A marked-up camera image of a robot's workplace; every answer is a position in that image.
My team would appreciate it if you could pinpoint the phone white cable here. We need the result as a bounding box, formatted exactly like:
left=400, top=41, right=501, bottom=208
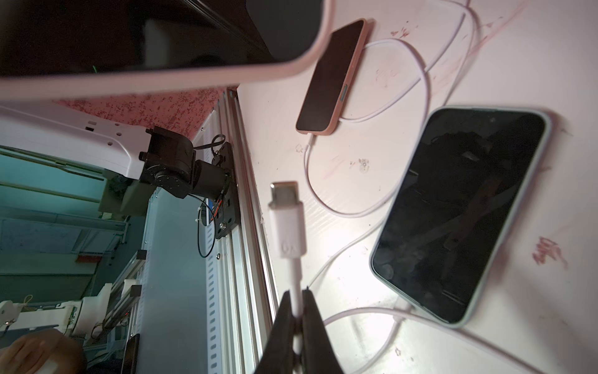
left=303, top=36, right=477, bottom=219
left=267, top=181, right=543, bottom=374
left=305, top=0, right=482, bottom=374

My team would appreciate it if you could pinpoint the aluminium front rail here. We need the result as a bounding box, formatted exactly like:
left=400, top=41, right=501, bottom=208
left=210, top=90, right=279, bottom=373

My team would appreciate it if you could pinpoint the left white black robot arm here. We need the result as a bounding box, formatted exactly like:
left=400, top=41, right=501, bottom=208
left=1, top=101, right=233, bottom=200

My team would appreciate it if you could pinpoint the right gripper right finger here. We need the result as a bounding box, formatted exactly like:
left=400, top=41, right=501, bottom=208
left=301, top=289, right=344, bottom=374

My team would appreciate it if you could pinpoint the person hand in background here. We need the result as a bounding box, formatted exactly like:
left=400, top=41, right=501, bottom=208
left=1, top=328, right=87, bottom=373

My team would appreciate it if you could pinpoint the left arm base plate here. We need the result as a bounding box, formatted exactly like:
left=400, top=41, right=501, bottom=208
left=212, top=142, right=241, bottom=239

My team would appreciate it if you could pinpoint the phone green case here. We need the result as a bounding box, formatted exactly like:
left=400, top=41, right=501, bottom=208
left=370, top=107, right=552, bottom=327

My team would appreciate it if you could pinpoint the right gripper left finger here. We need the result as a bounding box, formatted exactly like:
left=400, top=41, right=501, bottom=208
left=254, top=291, right=298, bottom=374

